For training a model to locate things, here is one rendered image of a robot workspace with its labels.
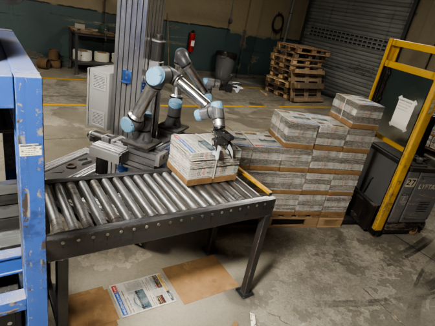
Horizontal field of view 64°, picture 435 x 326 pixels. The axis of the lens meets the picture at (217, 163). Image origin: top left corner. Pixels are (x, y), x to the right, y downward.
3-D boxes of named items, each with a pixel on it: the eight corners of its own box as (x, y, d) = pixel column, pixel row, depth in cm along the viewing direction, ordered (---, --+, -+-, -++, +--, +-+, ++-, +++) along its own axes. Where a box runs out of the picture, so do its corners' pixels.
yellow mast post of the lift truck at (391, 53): (334, 192, 415) (389, 37, 345) (340, 193, 418) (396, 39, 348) (338, 196, 407) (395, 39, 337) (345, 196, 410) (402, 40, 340)
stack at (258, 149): (196, 205, 352) (210, 127, 319) (299, 207, 387) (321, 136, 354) (204, 228, 319) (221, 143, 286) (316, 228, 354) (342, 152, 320)
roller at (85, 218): (74, 187, 201) (74, 180, 199) (96, 235, 167) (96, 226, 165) (64, 188, 199) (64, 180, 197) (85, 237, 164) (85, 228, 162)
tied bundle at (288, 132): (267, 132, 336) (273, 108, 327) (294, 134, 344) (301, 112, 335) (282, 147, 303) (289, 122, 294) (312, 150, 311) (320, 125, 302)
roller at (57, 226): (49, 190, 194) (48, 182, 192) (66, 240, 160) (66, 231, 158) (39, 191, 192) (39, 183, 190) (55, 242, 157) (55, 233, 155)
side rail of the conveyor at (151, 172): (225, 175, 268) (228, 161, 263) (229, 178, 264) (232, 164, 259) (27, 200, 195) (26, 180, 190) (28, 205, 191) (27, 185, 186)
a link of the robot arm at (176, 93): (167, 111, 310) (175, 48, 288) (167, 107, 323) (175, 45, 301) (180, 113, 311) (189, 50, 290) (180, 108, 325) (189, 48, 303)
